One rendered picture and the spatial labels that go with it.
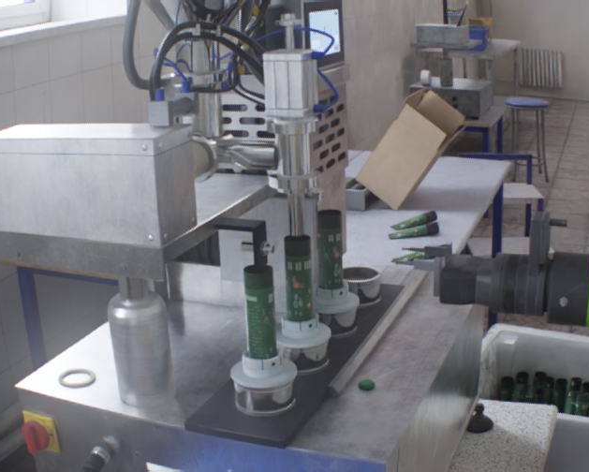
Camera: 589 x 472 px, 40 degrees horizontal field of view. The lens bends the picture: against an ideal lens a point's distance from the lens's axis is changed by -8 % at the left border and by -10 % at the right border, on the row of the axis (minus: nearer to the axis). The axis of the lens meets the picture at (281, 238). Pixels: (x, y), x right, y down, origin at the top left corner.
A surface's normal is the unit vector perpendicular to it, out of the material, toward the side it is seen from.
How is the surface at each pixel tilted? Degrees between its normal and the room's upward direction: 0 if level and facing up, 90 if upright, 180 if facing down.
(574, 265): 34
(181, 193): 90
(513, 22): 90
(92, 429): 90
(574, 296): 79
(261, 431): 0
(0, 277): 90
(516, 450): 0
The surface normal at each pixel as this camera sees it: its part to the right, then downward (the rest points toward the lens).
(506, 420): -0.04, -0.95
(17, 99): 0.92, 0.08
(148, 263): -0.38, 0.29
